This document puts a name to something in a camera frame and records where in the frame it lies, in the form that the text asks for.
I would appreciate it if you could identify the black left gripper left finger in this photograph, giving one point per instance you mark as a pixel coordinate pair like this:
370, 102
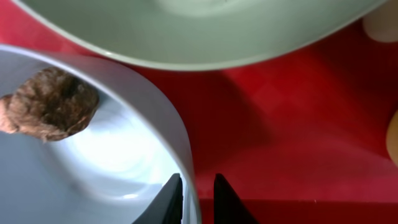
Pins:
167, 206

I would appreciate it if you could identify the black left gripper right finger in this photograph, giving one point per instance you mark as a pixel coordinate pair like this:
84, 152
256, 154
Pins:
228, 207

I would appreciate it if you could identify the small light blue bowl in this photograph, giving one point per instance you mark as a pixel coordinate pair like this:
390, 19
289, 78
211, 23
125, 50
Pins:
116, 170

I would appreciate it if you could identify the brown food scrap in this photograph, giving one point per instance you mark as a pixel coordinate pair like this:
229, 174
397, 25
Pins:
51, 105

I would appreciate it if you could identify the green bowl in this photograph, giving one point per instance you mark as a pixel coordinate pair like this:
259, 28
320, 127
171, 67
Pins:
190, 35

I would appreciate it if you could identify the yellow plastic cup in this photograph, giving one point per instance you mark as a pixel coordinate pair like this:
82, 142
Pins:
392, 139

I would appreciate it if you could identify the red plastic tray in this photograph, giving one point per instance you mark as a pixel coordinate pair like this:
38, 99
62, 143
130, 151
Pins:
301, 134

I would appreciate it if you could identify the white plastic spoon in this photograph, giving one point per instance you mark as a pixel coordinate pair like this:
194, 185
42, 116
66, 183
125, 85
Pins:
381, 24

